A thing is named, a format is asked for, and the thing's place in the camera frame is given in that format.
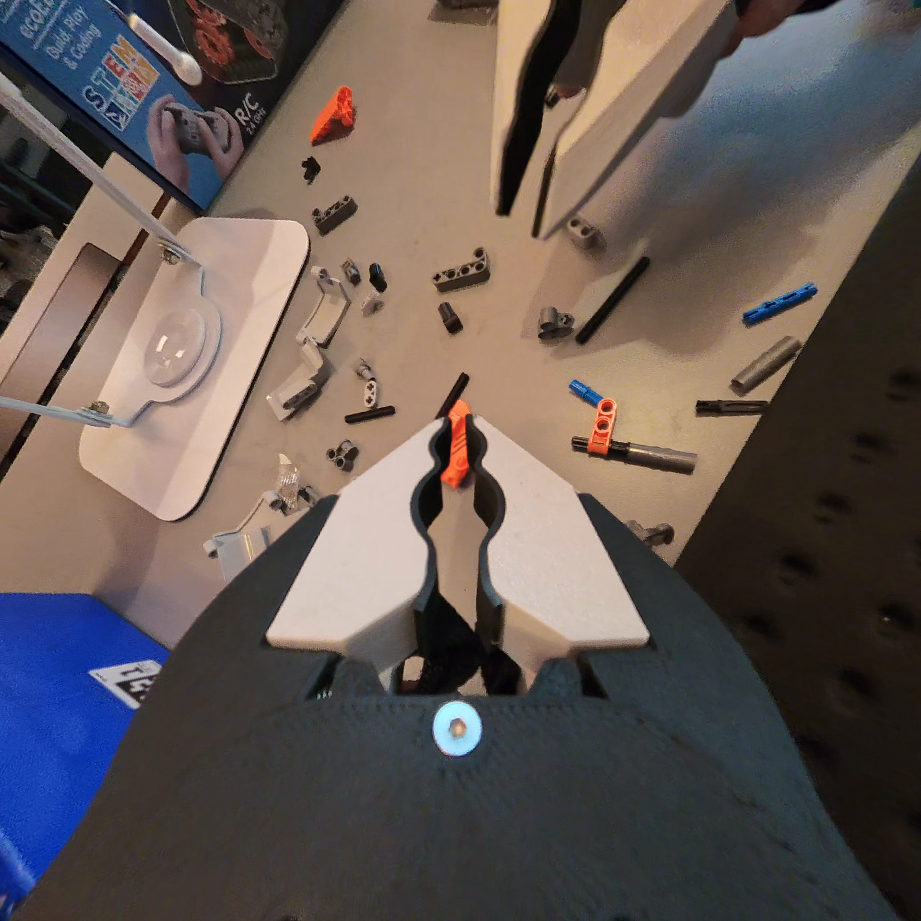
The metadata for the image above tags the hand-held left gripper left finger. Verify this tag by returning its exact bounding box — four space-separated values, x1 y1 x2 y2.
266 419 453 672

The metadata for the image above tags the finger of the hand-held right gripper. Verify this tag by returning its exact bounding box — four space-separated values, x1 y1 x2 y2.
531 0 742 240
491 0 584 218

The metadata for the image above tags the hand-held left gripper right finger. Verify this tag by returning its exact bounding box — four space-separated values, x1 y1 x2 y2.
466 417 650 670

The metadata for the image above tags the grey tube connector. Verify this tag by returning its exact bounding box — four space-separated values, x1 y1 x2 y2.
730 335 803 394
627 442 699 476

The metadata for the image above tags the orange two-hole beam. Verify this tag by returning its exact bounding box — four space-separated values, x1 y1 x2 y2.
586 398 620 456

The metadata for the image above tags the orange wedge plate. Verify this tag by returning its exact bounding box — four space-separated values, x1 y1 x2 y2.
440 401 472 489

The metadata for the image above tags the orange brick with holes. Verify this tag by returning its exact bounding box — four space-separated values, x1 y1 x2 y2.
309 85 355 145

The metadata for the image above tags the grey block panel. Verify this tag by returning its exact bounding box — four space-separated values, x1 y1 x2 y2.
266 338 333 422

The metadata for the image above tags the grey angled liftarm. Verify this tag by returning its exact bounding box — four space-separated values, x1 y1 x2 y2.
432 247 492 293

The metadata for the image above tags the dark grey beam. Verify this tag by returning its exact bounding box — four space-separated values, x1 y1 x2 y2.
311 194 359 236

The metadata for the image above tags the long blue pin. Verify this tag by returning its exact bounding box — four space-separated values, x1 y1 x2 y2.
742 282 819 325

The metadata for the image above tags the black studded mat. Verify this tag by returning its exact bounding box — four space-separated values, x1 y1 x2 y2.
676 151 921 921

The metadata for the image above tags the black connector with grey pin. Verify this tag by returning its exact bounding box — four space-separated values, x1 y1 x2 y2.
340 258 390 295

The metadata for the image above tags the blue storage bin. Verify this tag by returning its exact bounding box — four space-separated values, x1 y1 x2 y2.
0 593 170 893

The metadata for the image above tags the blue toy box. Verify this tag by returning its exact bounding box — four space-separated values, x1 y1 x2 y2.
0 0 346 213

